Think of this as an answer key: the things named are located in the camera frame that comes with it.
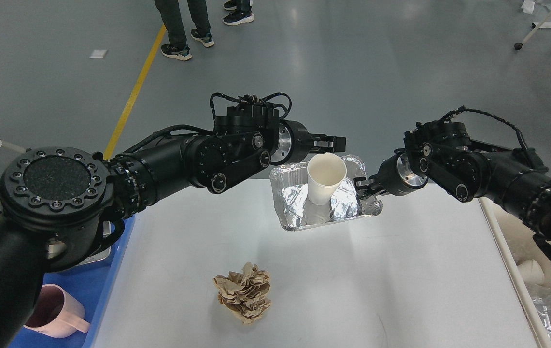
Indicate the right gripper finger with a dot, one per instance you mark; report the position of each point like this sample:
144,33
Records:
367,186

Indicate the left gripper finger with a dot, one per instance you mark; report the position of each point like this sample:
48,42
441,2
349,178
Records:
322,143

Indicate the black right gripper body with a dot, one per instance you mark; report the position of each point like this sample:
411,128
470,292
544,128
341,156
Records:
396,176

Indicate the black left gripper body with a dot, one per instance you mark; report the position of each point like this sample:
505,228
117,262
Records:
294,143

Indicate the white paper cup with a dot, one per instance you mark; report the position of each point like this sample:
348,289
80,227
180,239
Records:
531,272
325,173

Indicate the aluminium foil tray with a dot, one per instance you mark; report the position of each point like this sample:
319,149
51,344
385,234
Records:
295,212

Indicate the brown paper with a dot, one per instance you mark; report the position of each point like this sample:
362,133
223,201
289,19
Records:
245,294

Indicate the pink mug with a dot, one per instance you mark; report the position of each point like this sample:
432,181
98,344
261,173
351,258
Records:
57,314

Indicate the stainless steel rectangular tray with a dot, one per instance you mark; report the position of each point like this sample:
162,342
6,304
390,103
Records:
58,248

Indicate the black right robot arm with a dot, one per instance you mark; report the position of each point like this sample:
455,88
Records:
443,152

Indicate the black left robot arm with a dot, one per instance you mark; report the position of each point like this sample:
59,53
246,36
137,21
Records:
62,204

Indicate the beige plastic bin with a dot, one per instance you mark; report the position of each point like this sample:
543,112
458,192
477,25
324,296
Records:
515,244

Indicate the white paper cup in bin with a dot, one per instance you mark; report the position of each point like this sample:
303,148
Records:
531,272

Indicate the person in grey trousers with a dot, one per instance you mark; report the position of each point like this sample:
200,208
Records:
170,14

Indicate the blue plastic tray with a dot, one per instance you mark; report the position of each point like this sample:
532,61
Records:
90,284

